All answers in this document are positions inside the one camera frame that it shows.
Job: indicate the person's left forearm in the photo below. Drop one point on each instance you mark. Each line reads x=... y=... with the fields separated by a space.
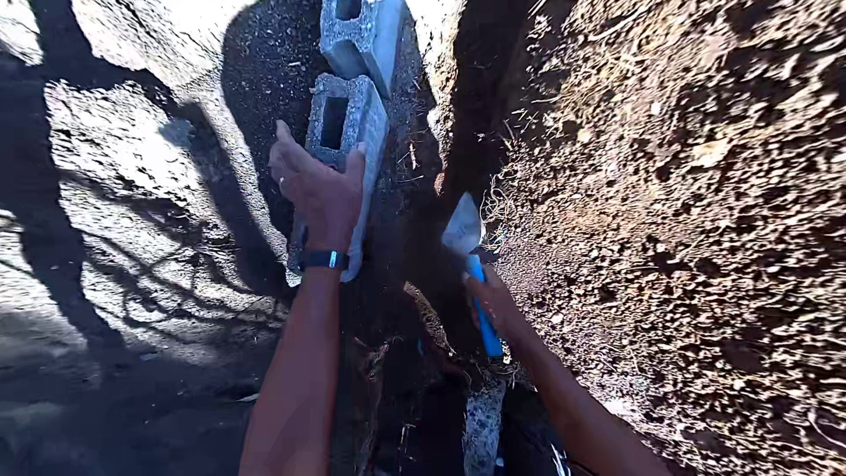
x=297 y=370

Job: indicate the speckled grey concrete piece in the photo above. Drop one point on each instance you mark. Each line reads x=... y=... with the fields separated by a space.
x=484 y=430

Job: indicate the person's left fingers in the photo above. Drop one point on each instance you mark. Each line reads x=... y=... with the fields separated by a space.
x=283 y=153

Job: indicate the person's left thumb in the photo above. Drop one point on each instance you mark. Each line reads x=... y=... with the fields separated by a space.
x=355 y=165

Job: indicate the person's right hand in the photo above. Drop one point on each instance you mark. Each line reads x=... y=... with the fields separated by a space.
x=503 y=309

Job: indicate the person's right fingers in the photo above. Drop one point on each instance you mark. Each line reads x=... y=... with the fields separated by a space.
x=474 y=289

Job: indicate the person's right forearm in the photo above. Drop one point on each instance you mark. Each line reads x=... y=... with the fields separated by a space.
x=575 y=410

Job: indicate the person's left hand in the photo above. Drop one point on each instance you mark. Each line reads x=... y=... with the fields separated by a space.
x=324 y=198

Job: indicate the grey concrete block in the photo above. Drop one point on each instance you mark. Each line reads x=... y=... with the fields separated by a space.
x=382 y=39
x=371 y=142

